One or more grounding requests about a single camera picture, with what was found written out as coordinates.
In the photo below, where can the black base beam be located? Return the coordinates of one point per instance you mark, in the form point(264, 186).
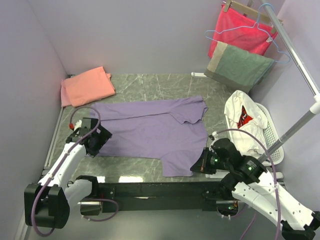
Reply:
point(160, 196)

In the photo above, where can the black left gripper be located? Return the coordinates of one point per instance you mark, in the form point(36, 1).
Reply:
point(103, 136)

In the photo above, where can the white t shirt with print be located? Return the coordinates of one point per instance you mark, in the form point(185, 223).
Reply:
point(242, 113)

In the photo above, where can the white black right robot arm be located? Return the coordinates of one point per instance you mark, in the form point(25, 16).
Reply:
point(249, 181)

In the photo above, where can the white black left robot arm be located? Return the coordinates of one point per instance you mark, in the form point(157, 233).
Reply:
point(48, 203)

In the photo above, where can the wooden clip hanger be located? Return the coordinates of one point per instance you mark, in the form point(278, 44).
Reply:
point(247, 10)

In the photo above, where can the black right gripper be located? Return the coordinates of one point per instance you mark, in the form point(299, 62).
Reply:
point(201, 165)

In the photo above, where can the silver clothes rack pole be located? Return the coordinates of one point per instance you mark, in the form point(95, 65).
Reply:
point(287, 95)

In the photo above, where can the red towel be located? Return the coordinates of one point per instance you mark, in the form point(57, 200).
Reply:
point(241, 32)

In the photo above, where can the white laundry basket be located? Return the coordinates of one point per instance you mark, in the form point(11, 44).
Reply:
point(271, 136)

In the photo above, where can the green and beige towel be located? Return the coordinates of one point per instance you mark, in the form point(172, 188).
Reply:
point(237, 68)

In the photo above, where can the folded pink t shirt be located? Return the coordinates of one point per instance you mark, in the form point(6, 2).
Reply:
point(87, 87)

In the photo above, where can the purple t shirt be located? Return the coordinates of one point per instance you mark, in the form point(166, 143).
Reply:
point(171, 130)

